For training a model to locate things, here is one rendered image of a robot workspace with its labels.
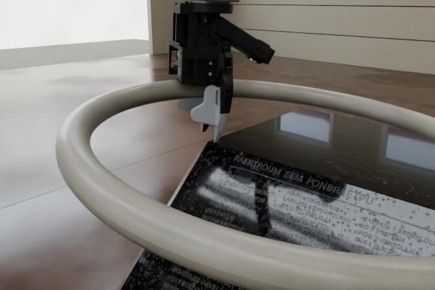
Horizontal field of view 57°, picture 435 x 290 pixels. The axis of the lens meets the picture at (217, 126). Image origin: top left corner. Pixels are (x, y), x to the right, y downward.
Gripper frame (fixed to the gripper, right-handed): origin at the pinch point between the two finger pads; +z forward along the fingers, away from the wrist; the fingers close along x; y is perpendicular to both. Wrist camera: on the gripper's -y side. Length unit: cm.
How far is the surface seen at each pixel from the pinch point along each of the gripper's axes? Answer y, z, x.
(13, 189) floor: 50, 99, -188
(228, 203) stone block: -1.3, 11.4, 5.2
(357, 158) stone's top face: -22.2, 3.4, 10.2
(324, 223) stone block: -10.1, 8.6, 18.6
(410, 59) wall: -502, 58, -407
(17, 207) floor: 47, 98, -162
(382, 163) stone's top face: -24.6, 3.2, 13.3
